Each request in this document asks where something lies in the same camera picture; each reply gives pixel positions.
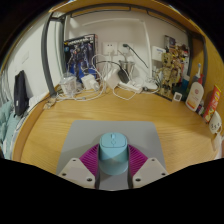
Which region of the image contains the white power adapter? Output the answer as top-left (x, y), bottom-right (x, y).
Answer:
top-left (104, 68), bottom-right (121, 89)

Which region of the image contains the white wall-mounted box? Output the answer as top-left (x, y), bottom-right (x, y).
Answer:
top-left (151, 45), bottom-right (166, 63)

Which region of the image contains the colourful printed carton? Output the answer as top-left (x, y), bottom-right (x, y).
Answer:
top-left (163, 34), bottom-right (190, 58)

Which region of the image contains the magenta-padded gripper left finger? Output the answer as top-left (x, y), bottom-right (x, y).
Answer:
top-left (57, 143), bottom-right (101, 190)

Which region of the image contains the clear plastic cup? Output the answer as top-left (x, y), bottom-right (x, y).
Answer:
top-left (59, 72), bottom-right (78, 98)

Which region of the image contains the red chips can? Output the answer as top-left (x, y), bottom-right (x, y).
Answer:
top-left (202, 84), bottom-right (222, 124)

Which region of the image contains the white wall socket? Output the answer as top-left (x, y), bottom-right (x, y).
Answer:
top-left (102, 41), bottom-right (118, 56)
top-left (118, 42), bottom-right (134, 56)

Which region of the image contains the blue robot model kit box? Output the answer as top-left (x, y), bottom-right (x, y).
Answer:
top-left (63, 33), bottom-right (99, 83)

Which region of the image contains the wooden shelf unit with items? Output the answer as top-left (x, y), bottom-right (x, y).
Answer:
top-left (49, 0), bottom-right (201, 34)

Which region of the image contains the black cable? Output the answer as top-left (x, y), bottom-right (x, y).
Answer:
top-left (122, 43), bottom-right (150, 70)

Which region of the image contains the black hanging bag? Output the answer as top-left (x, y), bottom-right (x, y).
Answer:
top-left (13, 69), bottom-right (30, 117)

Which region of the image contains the small blue packet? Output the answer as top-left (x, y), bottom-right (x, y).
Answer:
top-left (196, 99), bottom-right (206, 116)

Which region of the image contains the light blue computer mouse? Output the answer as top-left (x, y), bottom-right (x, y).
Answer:
top-left (98, 132), bottom-right (130, 177)

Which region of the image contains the clear plastic food container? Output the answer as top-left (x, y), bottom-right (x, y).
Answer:
top-left (211, 132), bottom-right (224, 156)

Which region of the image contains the small white charger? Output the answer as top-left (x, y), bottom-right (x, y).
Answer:
top-left (81, 73), bottom-right (100, 91)

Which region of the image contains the white red-capped lotion bottle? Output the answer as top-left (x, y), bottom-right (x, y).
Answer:
top-left (185, 73), bottom-right (205, 112)

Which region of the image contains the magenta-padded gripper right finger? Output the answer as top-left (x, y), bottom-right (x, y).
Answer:
top-left (128, 143), bottom-right (169, 189)

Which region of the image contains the grey mouse pad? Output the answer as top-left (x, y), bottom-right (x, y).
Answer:
top-left (55, 119), bottom-right (167, 191)

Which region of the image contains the tangled white cable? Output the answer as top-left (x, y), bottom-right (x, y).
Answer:
top-left (43, 53), bottom-right (138, 109)

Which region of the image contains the black power adapter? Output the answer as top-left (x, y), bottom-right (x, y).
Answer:
top-left (117, 69), bottom-right (130, 84)

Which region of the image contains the small white cube clock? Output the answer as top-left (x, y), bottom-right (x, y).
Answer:
top-left (172, 91), bottom-right (184, 103)

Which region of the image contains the grey metal desk frame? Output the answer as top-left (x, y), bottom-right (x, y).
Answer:
top-left (40, 3), bottom-right (208, 98)

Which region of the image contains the teal blanket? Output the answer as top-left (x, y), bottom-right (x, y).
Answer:
top-left (0, 99), bottom-right (22, 158)

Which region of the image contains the metal cup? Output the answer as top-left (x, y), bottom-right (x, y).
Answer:
top-left (119, 59), bottom-right (136, 81)

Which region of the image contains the white power strip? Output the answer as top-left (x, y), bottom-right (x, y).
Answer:
top-left (118, 81), bottom-right (144, 94)

